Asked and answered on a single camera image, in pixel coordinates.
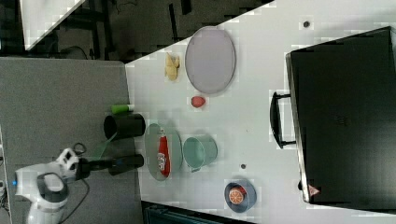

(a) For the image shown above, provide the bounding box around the red felt ketchup bottle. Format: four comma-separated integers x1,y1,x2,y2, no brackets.
157,130,171,177

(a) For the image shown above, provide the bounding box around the white side table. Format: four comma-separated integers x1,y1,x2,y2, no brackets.
19,0,86,50

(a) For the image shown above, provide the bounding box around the teal green pot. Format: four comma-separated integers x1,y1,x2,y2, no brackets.
182,134,218,173

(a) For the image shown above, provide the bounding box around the black cable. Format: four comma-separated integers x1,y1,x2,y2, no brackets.
57,142,92,224

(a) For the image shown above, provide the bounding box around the black toaster oven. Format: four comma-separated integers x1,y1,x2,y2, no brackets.
285,26,396,214

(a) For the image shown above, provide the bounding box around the black cylinder cup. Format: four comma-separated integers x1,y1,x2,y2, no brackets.
104,113,146,140

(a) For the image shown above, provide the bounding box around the red strawberry toy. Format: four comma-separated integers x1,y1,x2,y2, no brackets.
191,96,205,108

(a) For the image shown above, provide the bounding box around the yellow peeled banana toy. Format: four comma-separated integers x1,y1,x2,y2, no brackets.
165,53,180,81

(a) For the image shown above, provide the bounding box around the blue bowl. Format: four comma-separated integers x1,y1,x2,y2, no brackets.
224,179,257,213

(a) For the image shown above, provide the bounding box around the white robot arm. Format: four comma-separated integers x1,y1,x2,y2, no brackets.
13,148,144,224

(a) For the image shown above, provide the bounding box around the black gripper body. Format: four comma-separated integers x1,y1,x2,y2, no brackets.
76,154,144,180

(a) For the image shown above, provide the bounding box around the round grey plate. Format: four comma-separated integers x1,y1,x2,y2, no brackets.
185,26,236,94

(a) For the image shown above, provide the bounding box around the orange slice toy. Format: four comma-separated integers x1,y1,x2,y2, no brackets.
229,186,247,204

